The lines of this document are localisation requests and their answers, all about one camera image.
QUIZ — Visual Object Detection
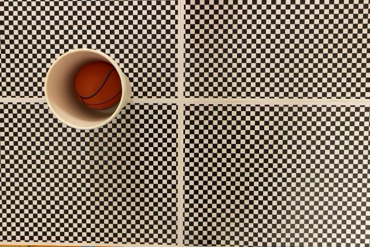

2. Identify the orange mini basketball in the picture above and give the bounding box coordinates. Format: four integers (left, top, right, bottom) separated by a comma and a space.
73, 61, 123, 111

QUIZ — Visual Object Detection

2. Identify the white paper cup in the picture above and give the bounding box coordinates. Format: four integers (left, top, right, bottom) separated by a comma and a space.
43, 48, 132, 131

